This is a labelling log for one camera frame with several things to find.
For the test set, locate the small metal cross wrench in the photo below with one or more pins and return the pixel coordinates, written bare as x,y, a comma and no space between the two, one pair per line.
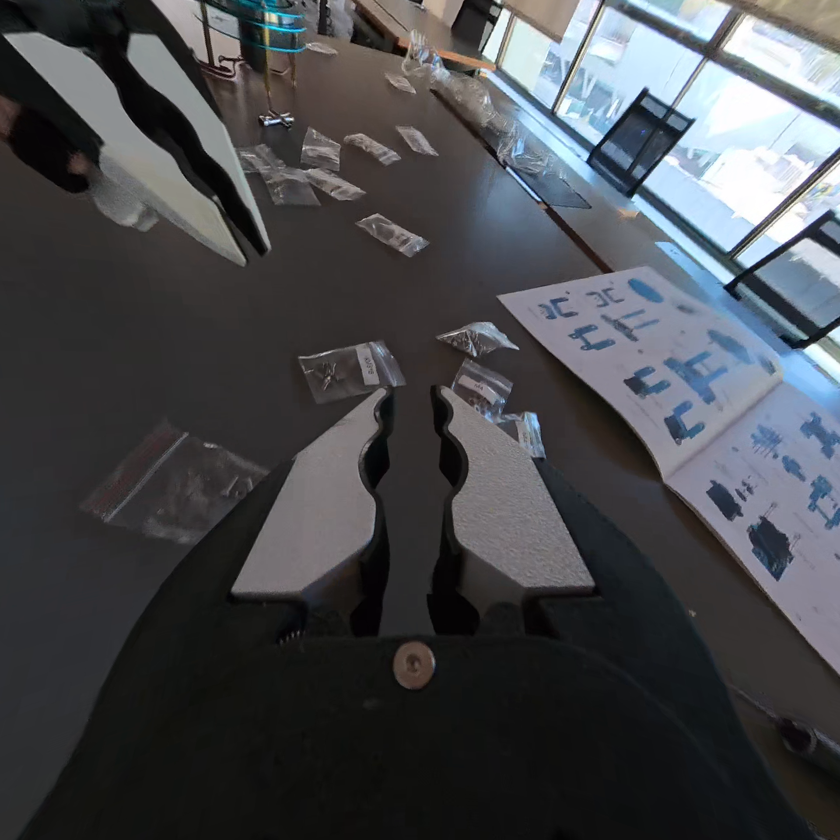
275,121

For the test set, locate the large glass window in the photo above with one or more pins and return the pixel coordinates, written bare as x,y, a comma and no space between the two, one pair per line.
722,131

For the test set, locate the teal ringed glass stand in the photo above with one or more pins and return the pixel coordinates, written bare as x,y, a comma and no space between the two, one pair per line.
269,26

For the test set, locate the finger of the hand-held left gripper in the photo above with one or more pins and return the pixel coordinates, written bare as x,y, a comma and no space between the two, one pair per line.
98,105
193,115

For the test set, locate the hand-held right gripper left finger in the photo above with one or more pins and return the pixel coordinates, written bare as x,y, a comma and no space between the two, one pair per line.
308,518

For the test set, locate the illustrated instruction booklet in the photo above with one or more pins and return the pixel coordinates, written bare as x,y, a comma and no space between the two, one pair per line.
590,315

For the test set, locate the black screwdriver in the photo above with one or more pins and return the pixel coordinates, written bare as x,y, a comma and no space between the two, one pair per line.
810,738

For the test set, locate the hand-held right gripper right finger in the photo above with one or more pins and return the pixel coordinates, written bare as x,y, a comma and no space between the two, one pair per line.
518,518

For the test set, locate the crumpled clear plastic wrap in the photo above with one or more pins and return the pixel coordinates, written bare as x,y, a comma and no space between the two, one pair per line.
525,151
453,79

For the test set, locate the black mesh chair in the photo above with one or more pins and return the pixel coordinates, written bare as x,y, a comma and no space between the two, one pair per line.
640,141
787,282

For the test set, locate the dark grey desk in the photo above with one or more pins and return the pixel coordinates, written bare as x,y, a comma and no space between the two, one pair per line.
197,315

